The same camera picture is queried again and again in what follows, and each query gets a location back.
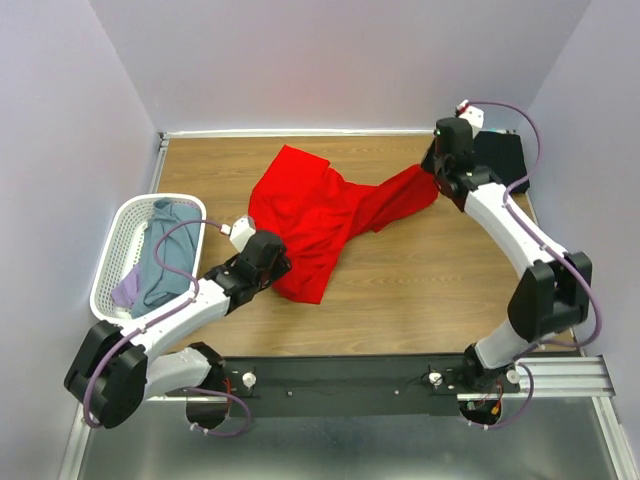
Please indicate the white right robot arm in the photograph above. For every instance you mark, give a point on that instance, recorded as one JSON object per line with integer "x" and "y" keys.
{"x": 551, "y": 295}

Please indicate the white laundry basket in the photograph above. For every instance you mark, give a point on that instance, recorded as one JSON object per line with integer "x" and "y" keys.
{"x": 123, "y": 247}

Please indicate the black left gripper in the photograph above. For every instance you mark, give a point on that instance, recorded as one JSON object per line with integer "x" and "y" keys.
{"x": 283, "y": 266}

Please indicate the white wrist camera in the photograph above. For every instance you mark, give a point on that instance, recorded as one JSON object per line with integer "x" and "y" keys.
{"x": 241, "y": 231}
{"x": 472, "y": 114}

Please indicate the lavender t shirt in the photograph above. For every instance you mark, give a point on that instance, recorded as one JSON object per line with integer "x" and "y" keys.
{"x": 126, "y": 292}

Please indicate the grey blue t shirt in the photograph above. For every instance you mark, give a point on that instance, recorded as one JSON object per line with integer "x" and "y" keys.
{"x": 158, "y": 285}

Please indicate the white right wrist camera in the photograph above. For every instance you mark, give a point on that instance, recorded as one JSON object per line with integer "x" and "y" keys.
{"x": 472, "y": 114}

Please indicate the black folded t shirt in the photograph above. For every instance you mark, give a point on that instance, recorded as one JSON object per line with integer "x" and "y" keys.
{"x": 502, "y": 153}

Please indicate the aluminium frame rail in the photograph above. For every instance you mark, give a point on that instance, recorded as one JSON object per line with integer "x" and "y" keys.
{"x": 565, "y": 377}

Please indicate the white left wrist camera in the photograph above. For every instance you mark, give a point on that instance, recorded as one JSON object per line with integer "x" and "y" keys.
{"x": 241, "y": 231}

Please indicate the red t shirt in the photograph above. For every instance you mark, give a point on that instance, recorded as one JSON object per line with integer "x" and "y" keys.
{"x": 316, "y": 212}

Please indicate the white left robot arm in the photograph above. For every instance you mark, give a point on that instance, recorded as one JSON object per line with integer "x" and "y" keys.
{"x": 117, "y": 367}

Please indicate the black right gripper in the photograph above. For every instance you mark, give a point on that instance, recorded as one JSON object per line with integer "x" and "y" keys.
{"x": 425, "y": 162}

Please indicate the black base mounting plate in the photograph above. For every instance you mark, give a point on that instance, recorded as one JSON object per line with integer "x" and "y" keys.
{"x": 346, "y": 386}

